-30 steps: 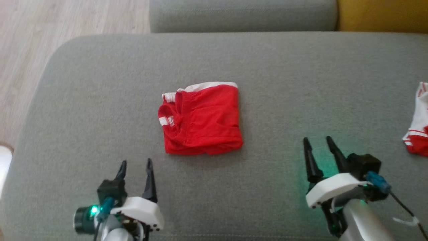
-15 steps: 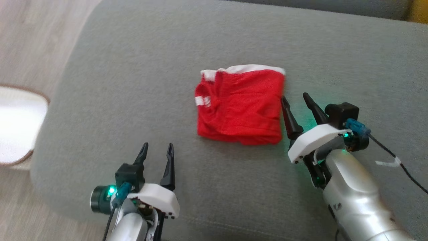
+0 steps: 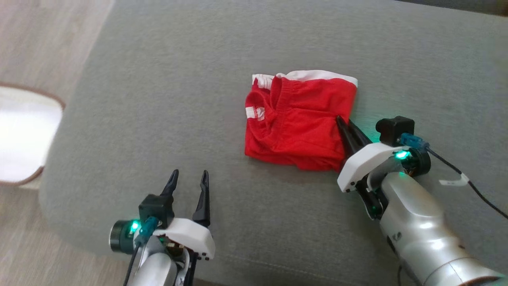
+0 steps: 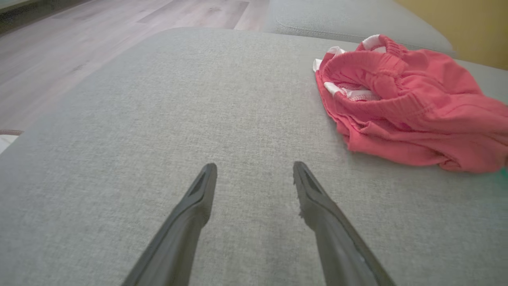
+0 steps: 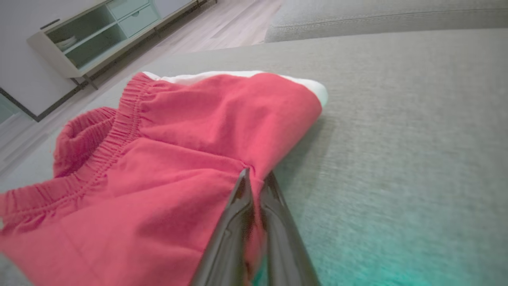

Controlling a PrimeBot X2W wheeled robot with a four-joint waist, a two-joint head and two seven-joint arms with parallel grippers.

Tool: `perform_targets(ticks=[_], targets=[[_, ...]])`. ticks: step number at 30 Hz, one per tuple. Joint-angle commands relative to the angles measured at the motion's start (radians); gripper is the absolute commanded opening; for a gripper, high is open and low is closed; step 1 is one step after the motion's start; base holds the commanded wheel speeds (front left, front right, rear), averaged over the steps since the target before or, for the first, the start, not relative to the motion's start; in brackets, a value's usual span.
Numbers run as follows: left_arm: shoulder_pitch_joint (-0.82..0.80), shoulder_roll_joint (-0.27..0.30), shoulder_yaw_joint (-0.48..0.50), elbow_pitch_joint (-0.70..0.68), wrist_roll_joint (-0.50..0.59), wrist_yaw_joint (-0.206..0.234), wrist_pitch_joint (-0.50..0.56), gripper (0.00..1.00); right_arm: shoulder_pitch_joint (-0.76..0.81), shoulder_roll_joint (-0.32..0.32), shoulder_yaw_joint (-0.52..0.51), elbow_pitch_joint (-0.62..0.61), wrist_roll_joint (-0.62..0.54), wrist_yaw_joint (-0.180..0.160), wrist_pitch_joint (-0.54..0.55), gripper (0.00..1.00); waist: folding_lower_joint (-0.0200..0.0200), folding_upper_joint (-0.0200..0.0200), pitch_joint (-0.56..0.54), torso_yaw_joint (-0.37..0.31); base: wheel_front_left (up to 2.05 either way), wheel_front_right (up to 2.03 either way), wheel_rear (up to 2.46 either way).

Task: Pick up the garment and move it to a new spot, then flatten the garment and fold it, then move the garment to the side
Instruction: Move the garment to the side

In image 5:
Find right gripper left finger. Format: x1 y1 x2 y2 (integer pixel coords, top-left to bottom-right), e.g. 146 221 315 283
190 168 255 286

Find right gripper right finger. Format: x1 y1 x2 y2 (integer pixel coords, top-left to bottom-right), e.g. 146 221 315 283
260 171 322 286

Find red shorts with white band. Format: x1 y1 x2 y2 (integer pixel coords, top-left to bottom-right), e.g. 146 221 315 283
0 71 329 286

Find grey fabric sofa seat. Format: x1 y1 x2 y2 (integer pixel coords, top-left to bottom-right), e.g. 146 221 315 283
0 28 508 286

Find white and green TV cabinet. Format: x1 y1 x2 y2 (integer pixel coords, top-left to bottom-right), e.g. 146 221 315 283
27 0 219 90

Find grey sofa cushion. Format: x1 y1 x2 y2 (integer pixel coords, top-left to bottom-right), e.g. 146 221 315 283
264 0 508 43

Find stack of white plates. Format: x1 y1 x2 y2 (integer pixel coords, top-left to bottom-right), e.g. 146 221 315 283
56 36 78 50

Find teal interior door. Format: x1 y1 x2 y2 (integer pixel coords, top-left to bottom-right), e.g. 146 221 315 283
0 93 19 124

